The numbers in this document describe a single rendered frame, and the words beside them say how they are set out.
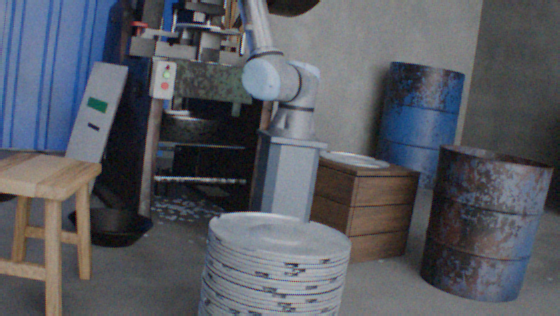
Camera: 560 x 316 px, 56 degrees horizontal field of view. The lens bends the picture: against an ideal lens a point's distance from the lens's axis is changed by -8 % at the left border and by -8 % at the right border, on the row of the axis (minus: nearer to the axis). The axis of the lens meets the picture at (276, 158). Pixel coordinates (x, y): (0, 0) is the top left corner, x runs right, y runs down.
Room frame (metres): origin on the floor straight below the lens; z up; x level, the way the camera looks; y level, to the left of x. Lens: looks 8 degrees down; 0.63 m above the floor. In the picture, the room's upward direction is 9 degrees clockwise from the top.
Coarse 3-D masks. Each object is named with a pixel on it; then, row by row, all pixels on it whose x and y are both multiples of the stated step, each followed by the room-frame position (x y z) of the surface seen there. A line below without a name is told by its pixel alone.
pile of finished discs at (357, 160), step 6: (324, 156) 2.17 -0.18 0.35; (330, 156) 2.19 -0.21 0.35; (336, 156) 2.21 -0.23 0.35; (342, 156) 2.20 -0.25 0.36; (348, 156) 2.23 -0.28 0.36; (354, 156) 2.32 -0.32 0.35; (360, 156) 2.32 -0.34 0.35; (342, 162) 2.06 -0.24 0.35; (348, 162) 2.05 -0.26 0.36; (354, 162) 2.11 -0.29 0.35; (360, 162) 2.13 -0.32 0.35; (366, 162) 2.15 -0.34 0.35; (372, 162) 2.20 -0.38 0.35; (378, 162) 2.23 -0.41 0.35; (384, 162) 2.24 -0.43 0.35
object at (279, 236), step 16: (224, 224) 1.12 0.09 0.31; (240, 224) 1.14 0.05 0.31; (256, 224) 1.16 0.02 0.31; (272, 224) 1.15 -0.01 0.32; (288, 224) 1.20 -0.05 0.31; (320, 224) 1.22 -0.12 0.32; (224, 240) 1.00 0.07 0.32; (240, 240) 1.02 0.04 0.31; (256, 240) 1.04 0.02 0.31; (272, 240) 1.04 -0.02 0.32; (288, 240) 1.05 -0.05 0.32; (304, 240) 1.07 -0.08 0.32; (320, 240) 1.10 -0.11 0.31; (336, 240) 1.12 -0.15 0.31; (272, 256) 0.96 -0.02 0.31; (288, 256) 0.96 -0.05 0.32; (304, 256) 0.97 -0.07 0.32; (320, 256) 0.98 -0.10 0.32; (336, 256) 1.01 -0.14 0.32
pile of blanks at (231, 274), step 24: (216, 240) 1.02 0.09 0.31; (216, 264) 1.02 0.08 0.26; (240, 264) 0.98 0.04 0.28; (264, 264) 0.98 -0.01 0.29; (288, 264) 0.97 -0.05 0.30; (312, 264) 0.99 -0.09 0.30; (336, 264) 1.01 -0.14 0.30; (216, 288) 1.01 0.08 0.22; (240, 288) 0.97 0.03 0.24; (264, 288) 0.97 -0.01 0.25; (288, 288) 0.96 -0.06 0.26; (312, 288) 0.98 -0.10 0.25; (336, 288) 1.05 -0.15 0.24; (216, 312) 1.00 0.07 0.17; (240, 312) 0.98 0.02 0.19; (264, 312) 0.96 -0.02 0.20; (288, 312) 0.97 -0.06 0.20; (312, 312) 0.98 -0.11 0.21; (336, 312) 1.06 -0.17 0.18
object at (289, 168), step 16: (272, 144) 1.70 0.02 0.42; (288, 144) 1.68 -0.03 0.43; (304, 144) 1.69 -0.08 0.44; (320, 144) 1.71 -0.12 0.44; (272, 160) 1.69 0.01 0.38; (288, 160) 1.69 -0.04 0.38; (304, 160) 1.70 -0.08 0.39; (256, 176) 1.80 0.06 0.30; (272, 176) 1.69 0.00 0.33; (288, 176) 1.69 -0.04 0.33; (304, 176) 1.71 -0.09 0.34; (256, 192) 1.77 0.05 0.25; (272, 192) 1.68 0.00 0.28; (288, 192) 1.69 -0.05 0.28; (304, 192) 1.71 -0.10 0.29; (256, 208) 1.75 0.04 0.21; (272, 208) 1.68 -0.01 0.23; (288, 208) 1.70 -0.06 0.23; (304, 208) 1.71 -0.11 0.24
